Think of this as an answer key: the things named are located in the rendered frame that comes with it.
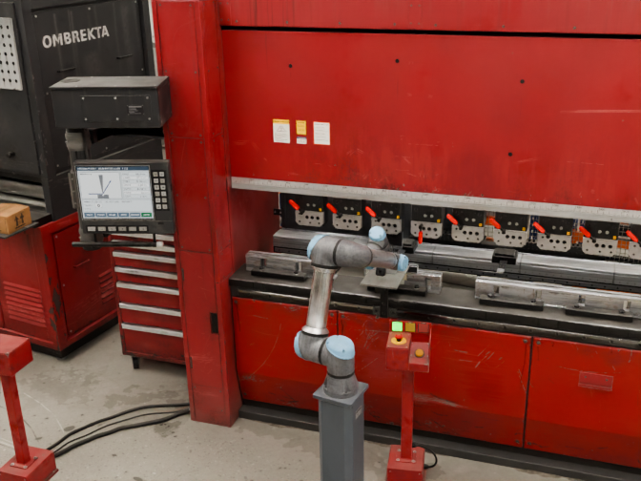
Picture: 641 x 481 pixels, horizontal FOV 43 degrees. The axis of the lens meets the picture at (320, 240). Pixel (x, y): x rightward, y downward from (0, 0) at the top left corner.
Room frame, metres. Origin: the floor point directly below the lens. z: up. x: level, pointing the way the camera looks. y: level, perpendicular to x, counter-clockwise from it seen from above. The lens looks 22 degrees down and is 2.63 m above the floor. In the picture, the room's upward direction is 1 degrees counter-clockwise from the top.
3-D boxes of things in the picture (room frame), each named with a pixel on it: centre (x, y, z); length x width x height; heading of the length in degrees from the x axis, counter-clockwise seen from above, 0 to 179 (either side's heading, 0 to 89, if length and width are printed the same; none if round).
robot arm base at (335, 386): (2.93, -0.07, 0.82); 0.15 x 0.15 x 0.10
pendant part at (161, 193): (3.66, 0.92, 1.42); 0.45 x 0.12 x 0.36; 86
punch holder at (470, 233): (3.61, -0.71, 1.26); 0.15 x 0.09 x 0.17; 71
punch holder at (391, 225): (3.75, -0.34, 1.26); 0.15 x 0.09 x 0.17; 71
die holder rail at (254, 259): (3.92, 0.16, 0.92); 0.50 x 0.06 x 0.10; 71
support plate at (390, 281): (3.60, -0.31, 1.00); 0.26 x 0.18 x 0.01; 161
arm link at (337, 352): (2.94, -0.07, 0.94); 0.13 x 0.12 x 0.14; 57
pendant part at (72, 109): (3.75, 0.96, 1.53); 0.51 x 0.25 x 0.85; 86
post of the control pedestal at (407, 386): (3.33, -0.41, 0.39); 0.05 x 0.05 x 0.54; 79
